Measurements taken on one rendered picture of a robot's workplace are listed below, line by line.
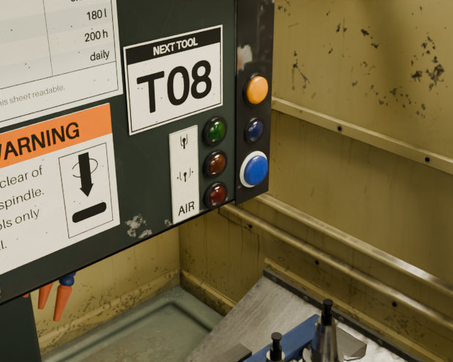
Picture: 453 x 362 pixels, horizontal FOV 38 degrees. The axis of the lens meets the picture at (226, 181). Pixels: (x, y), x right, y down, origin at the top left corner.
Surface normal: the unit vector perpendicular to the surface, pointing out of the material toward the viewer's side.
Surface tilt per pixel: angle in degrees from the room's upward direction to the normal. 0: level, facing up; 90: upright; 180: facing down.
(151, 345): 0
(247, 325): 25
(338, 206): 90
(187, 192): 90
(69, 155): 90
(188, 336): 0
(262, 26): 90
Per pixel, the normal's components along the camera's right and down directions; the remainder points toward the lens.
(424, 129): -0.74, 0.31
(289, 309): -0.30, -0.68
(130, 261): 0.68, 0.33
